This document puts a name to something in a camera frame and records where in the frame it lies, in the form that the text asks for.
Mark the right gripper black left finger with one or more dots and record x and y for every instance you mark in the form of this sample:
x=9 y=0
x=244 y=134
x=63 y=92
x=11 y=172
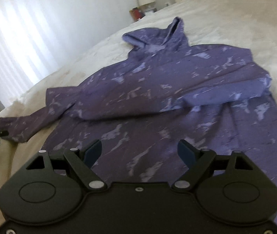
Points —
x=70 y=170

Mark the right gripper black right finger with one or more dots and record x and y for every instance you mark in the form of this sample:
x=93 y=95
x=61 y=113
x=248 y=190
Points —
x=202 y=164

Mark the purple patterned hoodie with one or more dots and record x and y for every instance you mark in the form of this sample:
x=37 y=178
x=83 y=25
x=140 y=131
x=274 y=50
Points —
x=214 y=96

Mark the white window curtain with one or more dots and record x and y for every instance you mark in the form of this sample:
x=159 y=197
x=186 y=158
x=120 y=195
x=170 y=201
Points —
x=37 y=37

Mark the white bed cover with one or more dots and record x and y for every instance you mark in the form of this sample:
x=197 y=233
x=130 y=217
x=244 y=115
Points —
x=243 y=23

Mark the red box on nightstand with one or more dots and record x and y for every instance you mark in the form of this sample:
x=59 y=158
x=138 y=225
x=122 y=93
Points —
x=136 y=14

